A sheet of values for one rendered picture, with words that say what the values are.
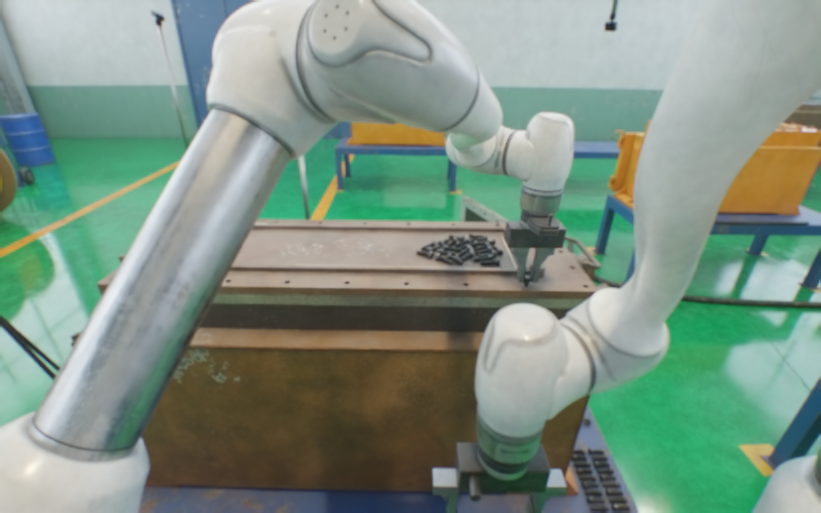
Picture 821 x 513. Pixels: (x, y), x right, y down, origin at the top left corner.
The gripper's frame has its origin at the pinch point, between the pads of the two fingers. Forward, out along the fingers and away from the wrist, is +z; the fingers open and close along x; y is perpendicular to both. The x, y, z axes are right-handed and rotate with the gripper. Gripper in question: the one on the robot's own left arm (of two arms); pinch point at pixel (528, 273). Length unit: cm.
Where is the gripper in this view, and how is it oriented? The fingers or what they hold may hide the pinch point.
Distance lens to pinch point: 105.1
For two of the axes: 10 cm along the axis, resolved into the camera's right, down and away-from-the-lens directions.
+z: -0.1, 8.9, 4.6
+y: 0.1, -4.6, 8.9
